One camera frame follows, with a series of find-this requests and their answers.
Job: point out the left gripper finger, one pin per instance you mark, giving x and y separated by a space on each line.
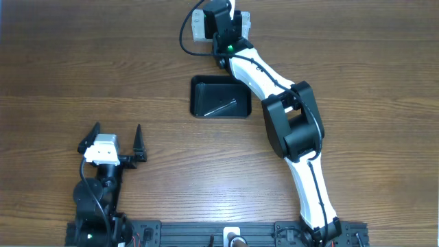
90 139
139 144

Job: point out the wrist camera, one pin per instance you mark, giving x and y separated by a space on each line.
232 8
103 151

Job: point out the black tray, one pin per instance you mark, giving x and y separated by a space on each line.
205 82

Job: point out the white test tube rack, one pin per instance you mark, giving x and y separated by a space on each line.
198 27

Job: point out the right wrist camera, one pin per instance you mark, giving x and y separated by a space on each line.
232 8

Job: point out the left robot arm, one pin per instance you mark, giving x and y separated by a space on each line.
85 197

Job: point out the clear test tube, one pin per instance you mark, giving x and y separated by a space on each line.
221 108

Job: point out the mounting rail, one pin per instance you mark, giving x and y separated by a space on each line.
192 235

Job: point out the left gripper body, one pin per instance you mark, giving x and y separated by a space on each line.
128 161

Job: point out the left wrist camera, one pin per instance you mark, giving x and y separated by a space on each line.
103 151

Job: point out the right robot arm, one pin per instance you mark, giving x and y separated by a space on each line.
308 192

